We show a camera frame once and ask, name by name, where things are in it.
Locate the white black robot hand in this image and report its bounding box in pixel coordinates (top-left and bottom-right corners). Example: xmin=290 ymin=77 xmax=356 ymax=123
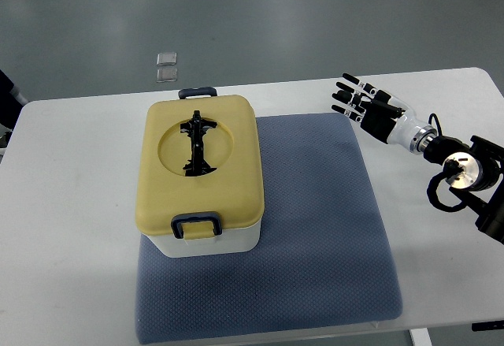
xmin=332 ymin=73 xmax=439 ymax=154

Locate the yellow box lid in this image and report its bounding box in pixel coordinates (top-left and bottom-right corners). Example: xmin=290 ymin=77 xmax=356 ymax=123
xmin=135 ymin=95 xmax=265 ymax=240

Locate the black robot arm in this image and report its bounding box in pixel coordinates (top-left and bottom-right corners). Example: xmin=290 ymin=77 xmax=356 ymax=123
xmin=420 ymin=113 xmax=503 ymax=243

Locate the white storage box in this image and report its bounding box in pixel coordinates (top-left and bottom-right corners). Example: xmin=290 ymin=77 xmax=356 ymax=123
xmin=147 ymin=218 xmax=262 ymax=258

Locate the blue mesh cushion mat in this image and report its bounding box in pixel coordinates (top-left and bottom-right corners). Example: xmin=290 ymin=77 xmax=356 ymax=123
xmin=135 ymin=113 xmax=402 ymax=344

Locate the white table leg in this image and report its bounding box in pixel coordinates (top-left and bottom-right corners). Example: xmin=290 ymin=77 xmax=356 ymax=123
xmin=409 ymin=328 xmax=433 ymax=346

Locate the upper floor socket plate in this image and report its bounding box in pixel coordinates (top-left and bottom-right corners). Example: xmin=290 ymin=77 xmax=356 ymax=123
xmin=157 ymin=51 xmax=177 ymax=66

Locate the dark object at left edge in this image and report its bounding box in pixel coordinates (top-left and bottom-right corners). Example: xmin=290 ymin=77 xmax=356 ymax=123
xmin=1 ymin=71 xmax=28 ymax=155

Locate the black bracket under table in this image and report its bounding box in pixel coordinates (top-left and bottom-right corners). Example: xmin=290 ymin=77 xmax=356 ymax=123
xmin=471 ymin=320 xmax=504 ymax=332

